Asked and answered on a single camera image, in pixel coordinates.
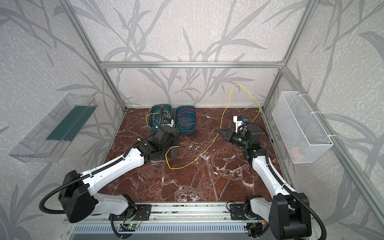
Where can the teal plastic bin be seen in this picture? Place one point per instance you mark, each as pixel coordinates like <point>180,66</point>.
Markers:
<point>186,119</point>
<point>155,114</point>

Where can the white wire mesh basket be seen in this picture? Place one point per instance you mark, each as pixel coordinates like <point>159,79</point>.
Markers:
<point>300,127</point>

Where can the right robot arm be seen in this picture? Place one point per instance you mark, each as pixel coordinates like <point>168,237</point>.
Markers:
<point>289,214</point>

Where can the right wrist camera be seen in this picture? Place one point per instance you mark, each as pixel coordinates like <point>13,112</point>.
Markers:
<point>240,123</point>

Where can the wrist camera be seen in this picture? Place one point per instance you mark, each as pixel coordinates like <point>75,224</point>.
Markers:
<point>169,122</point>
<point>240,123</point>

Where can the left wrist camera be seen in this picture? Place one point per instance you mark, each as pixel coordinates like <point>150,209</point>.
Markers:
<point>169,122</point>

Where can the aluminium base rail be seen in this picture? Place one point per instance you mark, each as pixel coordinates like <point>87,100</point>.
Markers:
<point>191,212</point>

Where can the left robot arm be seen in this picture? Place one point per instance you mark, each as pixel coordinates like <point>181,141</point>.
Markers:
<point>78,197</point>

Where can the small green circuit board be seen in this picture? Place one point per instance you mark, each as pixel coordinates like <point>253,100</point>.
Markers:
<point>130,227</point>

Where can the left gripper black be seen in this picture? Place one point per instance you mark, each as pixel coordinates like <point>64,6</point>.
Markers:
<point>170,139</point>

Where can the pink object in basket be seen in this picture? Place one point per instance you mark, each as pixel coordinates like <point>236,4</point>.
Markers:
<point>296,154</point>

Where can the clear plastic wall tray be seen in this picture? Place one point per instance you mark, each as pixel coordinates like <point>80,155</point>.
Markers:
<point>48,141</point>

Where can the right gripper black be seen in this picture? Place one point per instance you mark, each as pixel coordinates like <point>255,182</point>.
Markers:
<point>231,136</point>

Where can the aluminium frame crossbar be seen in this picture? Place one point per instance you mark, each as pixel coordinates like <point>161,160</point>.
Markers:
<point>157,65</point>

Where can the grey perforated cable spool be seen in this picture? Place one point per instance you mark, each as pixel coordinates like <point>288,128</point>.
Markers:
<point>175,149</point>

